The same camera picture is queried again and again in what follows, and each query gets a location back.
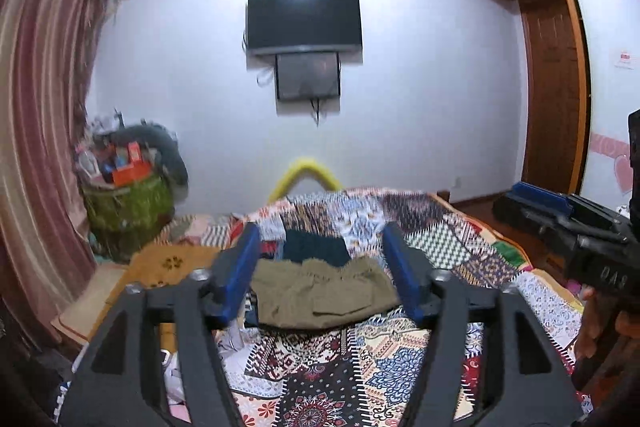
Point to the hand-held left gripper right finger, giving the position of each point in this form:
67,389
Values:
405,277

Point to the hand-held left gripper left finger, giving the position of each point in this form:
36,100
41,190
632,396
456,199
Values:
240,272

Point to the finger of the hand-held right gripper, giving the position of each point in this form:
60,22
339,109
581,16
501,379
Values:
595,213
542,201

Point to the khaki pants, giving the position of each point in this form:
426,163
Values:
320,294

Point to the person's right hand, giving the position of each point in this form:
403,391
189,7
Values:
587,322

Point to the pink heart sticker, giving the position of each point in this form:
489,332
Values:
617,167

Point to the orange cardboard box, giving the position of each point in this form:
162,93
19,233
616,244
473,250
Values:
170,262

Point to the dark green folded garment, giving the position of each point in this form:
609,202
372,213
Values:
315,247

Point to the wooden door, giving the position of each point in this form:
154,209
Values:
552,107

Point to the patchwork printed blanket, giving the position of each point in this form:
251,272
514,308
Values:
350,367

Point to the yellow fuzzy hoop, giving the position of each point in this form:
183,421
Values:
305,169

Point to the green fabric bag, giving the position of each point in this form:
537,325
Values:
127,217

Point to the red snack box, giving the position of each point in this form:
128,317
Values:
133,152

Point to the wardrobe with white sliding door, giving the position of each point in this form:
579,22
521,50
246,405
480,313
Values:
607,32

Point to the pink striped curtain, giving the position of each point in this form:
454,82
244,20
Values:
40,132

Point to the wooden bed post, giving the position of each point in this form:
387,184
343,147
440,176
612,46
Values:
442,198

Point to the small black wall monitor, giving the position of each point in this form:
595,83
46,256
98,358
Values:
307,76

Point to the large black wall television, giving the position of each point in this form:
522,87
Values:
304,22

